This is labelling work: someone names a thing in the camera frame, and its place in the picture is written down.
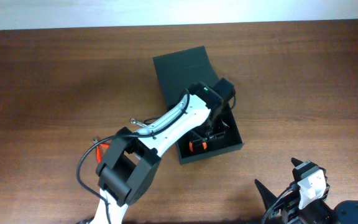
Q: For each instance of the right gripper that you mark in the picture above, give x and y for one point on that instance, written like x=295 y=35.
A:
x=268 y=197

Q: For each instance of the orange black long-nose pliers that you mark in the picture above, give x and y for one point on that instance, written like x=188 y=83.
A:
x=197 y=146

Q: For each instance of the dark green box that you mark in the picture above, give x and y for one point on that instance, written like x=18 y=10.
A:
x=191 y=69

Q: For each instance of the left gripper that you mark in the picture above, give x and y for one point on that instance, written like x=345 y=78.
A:
x=222 y=131

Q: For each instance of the silver combination wrench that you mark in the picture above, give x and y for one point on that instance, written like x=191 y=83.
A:
x=137 y=122

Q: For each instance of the red black cutting pliers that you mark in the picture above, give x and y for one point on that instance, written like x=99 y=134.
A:
x=100 y=150

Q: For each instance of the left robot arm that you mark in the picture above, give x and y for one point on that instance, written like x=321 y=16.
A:
x=127 y=168

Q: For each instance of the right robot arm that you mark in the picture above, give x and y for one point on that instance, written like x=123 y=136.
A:
x=345 y=212

